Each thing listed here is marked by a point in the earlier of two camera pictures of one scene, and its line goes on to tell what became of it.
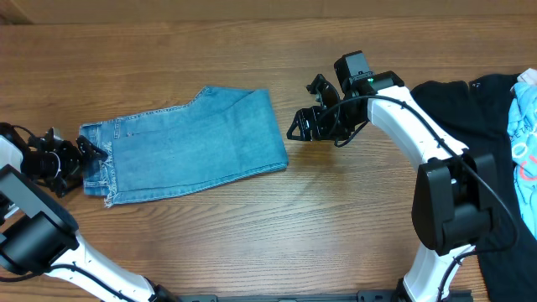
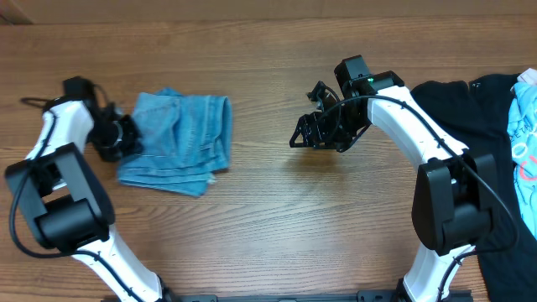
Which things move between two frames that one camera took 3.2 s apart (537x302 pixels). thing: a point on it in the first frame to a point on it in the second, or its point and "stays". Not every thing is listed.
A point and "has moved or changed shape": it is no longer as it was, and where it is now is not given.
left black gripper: [75, 164] to [130, 144]
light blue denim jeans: [221, 137] has moved or changed shape
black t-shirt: [477, 111] stays
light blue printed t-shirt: [522, 131] stays
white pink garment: [529, 76] stays
